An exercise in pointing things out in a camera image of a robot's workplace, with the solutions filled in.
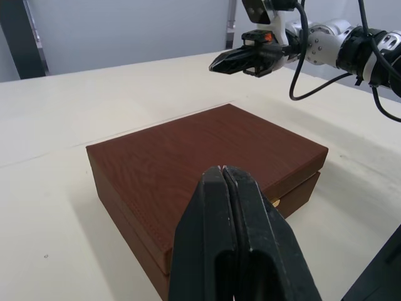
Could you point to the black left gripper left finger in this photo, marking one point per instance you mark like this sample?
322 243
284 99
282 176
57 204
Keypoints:
200 238

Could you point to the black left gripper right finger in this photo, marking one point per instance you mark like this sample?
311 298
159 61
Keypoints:
269 244

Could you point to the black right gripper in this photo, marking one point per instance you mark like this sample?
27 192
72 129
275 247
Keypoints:
266 53

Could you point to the gold jewelry box clasp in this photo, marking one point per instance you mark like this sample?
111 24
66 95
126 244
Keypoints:
276 202

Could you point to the brown leather jewelry box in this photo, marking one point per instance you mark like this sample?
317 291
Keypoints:
175 156

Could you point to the black flat angular object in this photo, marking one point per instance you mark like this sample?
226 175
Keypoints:
380 272

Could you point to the dark vertical pillar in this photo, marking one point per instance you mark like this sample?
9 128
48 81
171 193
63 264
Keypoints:
18 37

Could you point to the grey vertical post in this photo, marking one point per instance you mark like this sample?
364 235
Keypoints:
231 22

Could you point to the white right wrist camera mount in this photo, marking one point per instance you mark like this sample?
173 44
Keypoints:
279 26

